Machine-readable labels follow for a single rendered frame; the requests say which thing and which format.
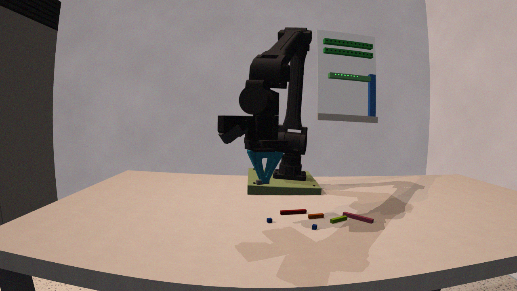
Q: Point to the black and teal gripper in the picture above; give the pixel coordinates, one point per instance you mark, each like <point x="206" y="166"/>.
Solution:
<point x="273" y="150"/>

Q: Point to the orange rod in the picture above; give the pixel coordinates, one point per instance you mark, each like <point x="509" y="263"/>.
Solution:
<point x="315" y="216"/>

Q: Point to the lime green rod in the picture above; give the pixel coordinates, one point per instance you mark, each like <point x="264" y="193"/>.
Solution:
<point x="338" y="219"/>

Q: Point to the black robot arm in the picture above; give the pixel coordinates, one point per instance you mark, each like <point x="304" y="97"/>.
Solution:
<point x="271" y="70"/>

